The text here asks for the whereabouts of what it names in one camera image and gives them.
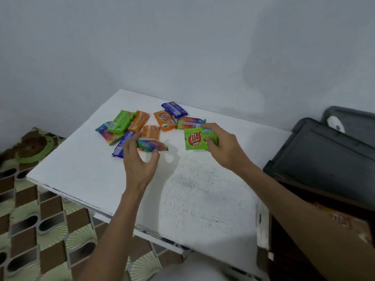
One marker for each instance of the person's right hand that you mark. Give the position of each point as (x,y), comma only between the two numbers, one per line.
(228,152)

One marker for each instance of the person's left hand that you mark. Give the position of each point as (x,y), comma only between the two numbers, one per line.
(137,172)

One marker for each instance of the person's right thumb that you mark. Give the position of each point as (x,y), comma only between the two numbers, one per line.
(211,143)

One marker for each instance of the person's left thumb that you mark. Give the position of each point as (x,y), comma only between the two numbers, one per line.
(153,159)

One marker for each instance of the rainbow snack packet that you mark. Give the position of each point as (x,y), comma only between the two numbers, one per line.
(189,122)
(105,134)
(152,144)

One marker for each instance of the green snack packet red logo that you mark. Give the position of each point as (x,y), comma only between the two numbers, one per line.
(194,139)

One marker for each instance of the person's right forearm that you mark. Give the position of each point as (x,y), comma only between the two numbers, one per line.
(298,219)

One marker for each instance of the person's left forearm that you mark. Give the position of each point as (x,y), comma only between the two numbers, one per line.
(117,234)

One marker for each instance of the blue snack packet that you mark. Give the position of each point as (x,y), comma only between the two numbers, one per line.
(120,147)
(175,109)

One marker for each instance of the orange snack packet red logo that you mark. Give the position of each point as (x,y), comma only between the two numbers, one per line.
(164,119)

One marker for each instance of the dark grey plastic lid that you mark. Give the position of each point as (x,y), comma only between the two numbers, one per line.
(357,125)
(322,163)

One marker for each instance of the white plastic latch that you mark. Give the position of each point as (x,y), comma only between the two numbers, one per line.
(335,123)

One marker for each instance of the brown wooden box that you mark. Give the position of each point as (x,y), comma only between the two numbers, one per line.
(290,248)

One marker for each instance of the orange bag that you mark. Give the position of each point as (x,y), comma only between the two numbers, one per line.
(348,222)

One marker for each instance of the white table frame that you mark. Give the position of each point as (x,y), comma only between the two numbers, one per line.
(152,235)

